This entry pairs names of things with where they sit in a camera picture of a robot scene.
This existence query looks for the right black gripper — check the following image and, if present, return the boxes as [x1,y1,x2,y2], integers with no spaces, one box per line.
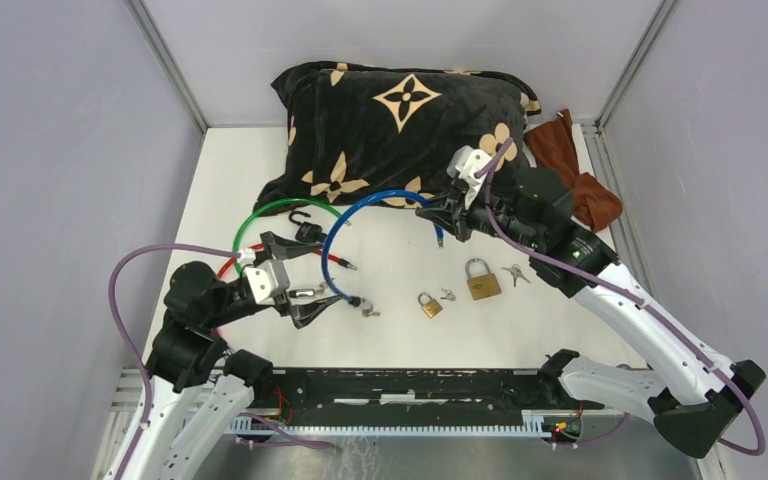
[419,181,543,249]

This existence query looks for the small silver keys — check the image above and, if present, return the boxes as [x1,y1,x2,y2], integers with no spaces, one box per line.
[287,283,330,300]

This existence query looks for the blue cable lock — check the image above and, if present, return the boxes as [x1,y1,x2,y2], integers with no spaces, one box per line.
[320,190,446,307]

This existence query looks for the large brass padlock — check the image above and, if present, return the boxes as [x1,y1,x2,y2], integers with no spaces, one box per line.
[464,258,502,301]

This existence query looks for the small brass padlock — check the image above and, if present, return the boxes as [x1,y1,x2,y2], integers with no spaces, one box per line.
[417,292,443,319]

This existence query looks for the red cable lock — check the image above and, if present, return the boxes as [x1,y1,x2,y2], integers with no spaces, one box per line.
[216,240,358,330]

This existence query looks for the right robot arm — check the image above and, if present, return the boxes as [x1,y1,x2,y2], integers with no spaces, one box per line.
[418,168,767,459]

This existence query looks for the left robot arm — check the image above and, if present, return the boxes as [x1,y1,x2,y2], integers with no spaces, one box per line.
[107,231,341,479]

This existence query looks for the blue lock keys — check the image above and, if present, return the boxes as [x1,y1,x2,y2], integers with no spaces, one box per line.
[360,302,381,318]

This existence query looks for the black padlock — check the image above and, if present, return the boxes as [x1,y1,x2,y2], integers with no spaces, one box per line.
[288,210,327,245]

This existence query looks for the small padlock keys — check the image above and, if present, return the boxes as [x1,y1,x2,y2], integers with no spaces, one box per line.
[440,289,457,302]

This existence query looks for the large padlock keys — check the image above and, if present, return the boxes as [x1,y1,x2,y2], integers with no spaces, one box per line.
[502,264,530,288]

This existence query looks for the brown cloth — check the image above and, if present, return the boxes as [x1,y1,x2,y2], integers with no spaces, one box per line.
[525,109,624,232]

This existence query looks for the black floral pillow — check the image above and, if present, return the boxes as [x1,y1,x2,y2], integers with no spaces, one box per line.
[255,61,542,207]

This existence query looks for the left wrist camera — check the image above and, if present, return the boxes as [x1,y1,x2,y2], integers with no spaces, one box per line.
[243,260,290,305]

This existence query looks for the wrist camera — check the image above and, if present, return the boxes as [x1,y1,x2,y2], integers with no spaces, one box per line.
[446,146,497,209]
[243,260,290,305]

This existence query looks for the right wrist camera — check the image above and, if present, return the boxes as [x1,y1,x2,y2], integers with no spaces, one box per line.
[446,146,497,209]

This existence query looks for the green cable lock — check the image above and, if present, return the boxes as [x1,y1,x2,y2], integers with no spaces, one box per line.
[219,198,357,278]

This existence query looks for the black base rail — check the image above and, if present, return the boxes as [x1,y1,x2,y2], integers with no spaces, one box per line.
[251,368,602,427]

